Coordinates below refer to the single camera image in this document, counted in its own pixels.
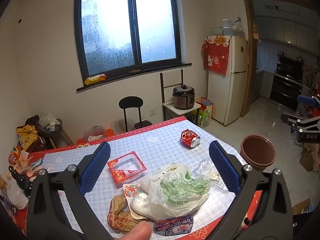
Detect crushed red soda can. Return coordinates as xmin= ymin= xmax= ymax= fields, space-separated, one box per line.
xmin=180 ymin=129 xmax=201 ymax=150

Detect floral paper card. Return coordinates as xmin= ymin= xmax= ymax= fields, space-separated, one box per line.
xmin=122 ymin=182 xmax=143 ymax=200

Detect black gourd bottle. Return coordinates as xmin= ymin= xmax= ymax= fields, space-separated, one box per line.
xmin=9 ymin=165 xmax=33 ymax=196

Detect white storage box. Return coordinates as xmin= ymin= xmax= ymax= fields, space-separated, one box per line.
xmin=222 ymin=19 xmax=236 ymax=36

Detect blue red snack wrapper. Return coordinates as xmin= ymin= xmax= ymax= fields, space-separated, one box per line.
xmin=153 ymin=215 xmax=194 ymax=237

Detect pink plastic spoons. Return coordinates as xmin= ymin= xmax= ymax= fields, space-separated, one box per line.
xmin=25 ymin=161 xmax=45 ymax=175

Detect brown pressure cooker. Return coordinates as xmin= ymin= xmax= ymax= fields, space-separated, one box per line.
xmin=172 ymin=84 xmax=196 ymax=110

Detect yellow snack bag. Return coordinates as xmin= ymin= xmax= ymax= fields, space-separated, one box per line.
xmin=16 ymin=124 xmax=39 ymax=153

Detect brown paper wrapper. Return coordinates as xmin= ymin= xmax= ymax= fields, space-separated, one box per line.
xmin=107 ymin=194 xmax=148 ymax=233

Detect small white side table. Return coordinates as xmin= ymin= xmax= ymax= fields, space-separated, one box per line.
xmin=162 ymin=102 xmax=202 ymax=121

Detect red plastic stool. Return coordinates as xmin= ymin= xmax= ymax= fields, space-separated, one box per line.
xmin=76 ymin=129 xmax=115 ymax=144

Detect crumpled clear plastic bag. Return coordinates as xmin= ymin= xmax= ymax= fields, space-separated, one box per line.
xmin=39 ymin=114 xmax=61 ymax=131

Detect brown plastic bin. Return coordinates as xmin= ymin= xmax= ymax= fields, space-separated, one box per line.
xmin=240 ymin=134 xmax=276 ymax=172

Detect cardboard box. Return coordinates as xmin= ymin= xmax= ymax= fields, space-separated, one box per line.
xmin=299 ymin=144 xmax=320 ymax=172

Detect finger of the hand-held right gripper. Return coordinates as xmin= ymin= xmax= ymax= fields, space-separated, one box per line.
xmin=297 ymin=95 xmax=320 ymax=110
xmin=280 ymin=113 xmax=299 ymax=130

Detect black metal rack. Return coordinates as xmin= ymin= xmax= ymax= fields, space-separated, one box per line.
xmin=160 ymin=69 xmax=184 ymax=105

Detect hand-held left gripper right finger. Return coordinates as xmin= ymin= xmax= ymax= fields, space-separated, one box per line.
xmin=209 ymin=140 xmax=294 ymax=240

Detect white plastic bag green print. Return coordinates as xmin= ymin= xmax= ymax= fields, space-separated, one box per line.
xmin=140 ymin=164 xmax=210 ymax=222

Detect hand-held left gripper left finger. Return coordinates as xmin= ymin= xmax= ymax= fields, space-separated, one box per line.
xmin=26 ymin=141 xmax=112 ymax=240

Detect clear glass bowl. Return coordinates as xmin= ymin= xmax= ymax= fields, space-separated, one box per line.
xmin=82 ymin=126 xmax=107 ymax=142

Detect yellow snack packet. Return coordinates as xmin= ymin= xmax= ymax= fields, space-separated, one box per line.
xmin=84 ymin=74 xmax=107 ymax=85

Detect green shopping bag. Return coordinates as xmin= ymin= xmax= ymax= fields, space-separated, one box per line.
xmin=191 ymin=97 xmax=213 ymax=128

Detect grey round stool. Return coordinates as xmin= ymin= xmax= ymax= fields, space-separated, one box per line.
xmin=37 ymin=119 xmax=74 ymax=149

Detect red plastic food tray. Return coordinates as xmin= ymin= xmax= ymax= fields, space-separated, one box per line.
xmin=107 ymin=151 xmax=147 ymax=188

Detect dark brown bag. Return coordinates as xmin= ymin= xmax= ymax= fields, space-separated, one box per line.
xmin=24 ymin=115 xmax=46 ymax=153

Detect cream refrigerator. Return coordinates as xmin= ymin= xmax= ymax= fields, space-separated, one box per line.
xmin=207 ymin=35 xmax=249 ymax=127

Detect clear plastic wrapper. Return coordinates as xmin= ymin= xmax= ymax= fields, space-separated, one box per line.
xmin=196 ymin=155 xmax=228 ymax=190

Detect blue plaid tablecloth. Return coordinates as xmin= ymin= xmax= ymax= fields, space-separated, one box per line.
xmin=15 ymin=116 xmax=263 ymax=240

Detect black framed window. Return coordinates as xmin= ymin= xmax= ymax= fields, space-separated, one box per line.
xmin=74 ymin=0 xmax=192 ymax=93

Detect clear glass jars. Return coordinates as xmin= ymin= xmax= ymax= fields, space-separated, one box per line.
xmin=232 ymin=17 xmax=245 ymax=38

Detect black built-in oven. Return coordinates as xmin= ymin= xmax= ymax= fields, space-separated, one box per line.
xmin=269 ymin=55 xmax=305 ymax=110

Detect person's left hand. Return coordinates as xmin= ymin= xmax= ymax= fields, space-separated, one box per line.
xmin=119 ymin=222 xmax=153 ymax=240

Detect orange snack box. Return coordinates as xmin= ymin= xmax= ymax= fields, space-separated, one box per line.
xmin=9 ymin=145 xmax=31 ymax=171

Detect red printed cloth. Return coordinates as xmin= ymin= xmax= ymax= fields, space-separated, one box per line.
xmin=202 ymin=35 xmax=230 ymax=76

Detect black round chair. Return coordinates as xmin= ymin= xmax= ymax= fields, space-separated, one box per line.
xmin=119 ymin=96 xmax=153 ymax=132

